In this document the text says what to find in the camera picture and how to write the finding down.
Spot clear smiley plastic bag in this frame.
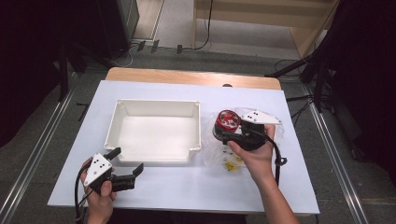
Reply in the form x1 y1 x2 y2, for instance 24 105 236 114
201 106 286 173

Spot white plastic bin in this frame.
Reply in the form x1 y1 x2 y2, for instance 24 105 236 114
103 98 203 165

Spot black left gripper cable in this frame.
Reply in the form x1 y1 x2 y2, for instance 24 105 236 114
74 162 92 224

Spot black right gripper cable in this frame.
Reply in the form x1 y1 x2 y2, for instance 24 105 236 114
248 129 288 188

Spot black metal stand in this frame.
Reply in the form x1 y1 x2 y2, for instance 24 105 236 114
264 46 332 114

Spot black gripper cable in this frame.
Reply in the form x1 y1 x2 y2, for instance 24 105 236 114
248 129 288 188
74 162 92 224

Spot person's right hand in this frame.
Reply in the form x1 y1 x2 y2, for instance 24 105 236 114
227 124 277 185

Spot red cup with clear lid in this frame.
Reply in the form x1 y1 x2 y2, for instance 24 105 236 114
212 109 243 141

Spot person's left hand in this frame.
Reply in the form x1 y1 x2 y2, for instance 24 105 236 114
79 157 118 220

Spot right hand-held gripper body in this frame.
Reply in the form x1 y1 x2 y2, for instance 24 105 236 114
227 109 283 152

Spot hanging black cable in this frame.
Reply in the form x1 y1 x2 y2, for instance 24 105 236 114
194 0 215 51

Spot white floor cable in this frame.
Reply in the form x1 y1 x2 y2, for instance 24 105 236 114
118 43 138 68

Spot black floor cables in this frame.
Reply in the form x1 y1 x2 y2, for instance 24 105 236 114
274 59 316 126

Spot black curtain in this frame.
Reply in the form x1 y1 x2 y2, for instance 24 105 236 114
311 0 396 188
0 0 125 147

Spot dark cabinet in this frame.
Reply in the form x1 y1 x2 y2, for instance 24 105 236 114
92 0 140 60

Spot light wooden shelf unit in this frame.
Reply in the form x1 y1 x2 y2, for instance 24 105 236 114
192 0 341 60

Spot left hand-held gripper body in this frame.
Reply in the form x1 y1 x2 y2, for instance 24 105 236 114
83 152 136 195

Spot white table mat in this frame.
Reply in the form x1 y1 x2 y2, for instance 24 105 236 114
47 79 321 216

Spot aluminium floor rail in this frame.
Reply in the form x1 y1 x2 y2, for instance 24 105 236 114
303 83 370 224
0 90 77 224

